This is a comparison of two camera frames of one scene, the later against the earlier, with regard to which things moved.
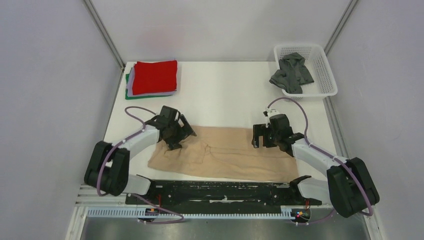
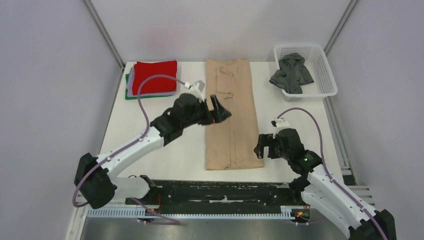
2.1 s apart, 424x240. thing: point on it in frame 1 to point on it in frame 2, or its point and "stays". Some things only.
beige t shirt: x=225 y=152 to x=230 y=143
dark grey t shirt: x=292 y=74 stays
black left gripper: x=184 y=131 to x=219 y=114
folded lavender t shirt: x=130 y=83 stays
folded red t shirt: x=149 y=77 stays
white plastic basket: x=318 y=66 stays
